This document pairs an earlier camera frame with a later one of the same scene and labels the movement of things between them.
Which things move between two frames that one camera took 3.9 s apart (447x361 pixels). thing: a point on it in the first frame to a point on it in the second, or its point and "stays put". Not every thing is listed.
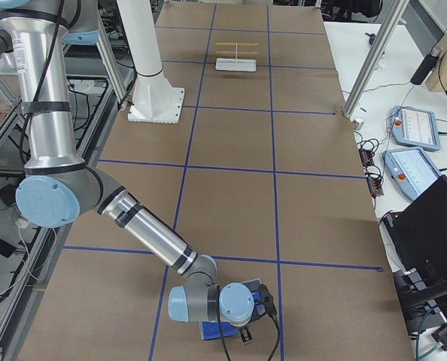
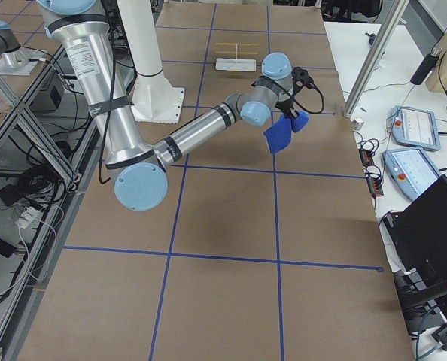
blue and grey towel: [211, 330] to [278, 134]
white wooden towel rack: [235, 64] stays put
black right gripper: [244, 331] to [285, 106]
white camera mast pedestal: [154, 100] stays put
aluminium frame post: [390, 23] stays put
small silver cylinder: [357, 125] stays put
